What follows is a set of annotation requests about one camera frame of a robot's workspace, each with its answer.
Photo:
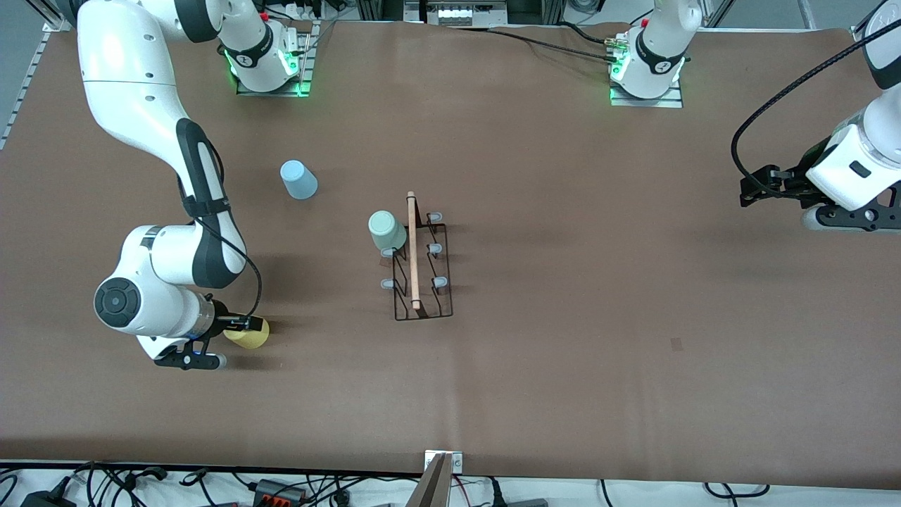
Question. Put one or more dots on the light blue plastic cup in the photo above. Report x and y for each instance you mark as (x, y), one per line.
(299, 182)

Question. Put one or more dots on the grey camera support pole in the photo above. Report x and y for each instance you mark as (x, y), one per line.
(433, 489)

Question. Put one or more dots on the grey electronics box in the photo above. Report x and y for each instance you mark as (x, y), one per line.
(457, 14)

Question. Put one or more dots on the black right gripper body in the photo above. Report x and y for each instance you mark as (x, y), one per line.
(221, 320)

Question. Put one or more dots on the grey orange connector block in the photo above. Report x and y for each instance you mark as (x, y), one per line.
(271, 489)

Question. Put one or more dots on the silver mounting bracket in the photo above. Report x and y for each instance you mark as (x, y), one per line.
(457, 462)

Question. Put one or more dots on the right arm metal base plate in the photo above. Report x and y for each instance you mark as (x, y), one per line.
(306, 63)

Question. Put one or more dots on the perforated aluminium frame rail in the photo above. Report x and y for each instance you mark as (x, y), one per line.
(24, 88)

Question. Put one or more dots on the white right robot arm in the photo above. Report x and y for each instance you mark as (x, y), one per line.
(127, 70)

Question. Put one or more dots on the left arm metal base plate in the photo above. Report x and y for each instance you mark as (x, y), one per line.
(647, 103)

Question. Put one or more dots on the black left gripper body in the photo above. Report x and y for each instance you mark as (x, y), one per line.
(793, 182)

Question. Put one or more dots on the black power plug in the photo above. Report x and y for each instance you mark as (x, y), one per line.
(498, 496)

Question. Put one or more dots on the yellow plastic cup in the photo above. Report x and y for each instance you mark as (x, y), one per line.
(248, 339)

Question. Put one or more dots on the pale green plastic cup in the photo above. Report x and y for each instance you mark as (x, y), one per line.
(386, 229)

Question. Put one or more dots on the black power adapter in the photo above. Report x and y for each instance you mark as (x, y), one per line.
(46, 501)

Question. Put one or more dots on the brown table cover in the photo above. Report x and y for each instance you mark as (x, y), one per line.
(563, 176)

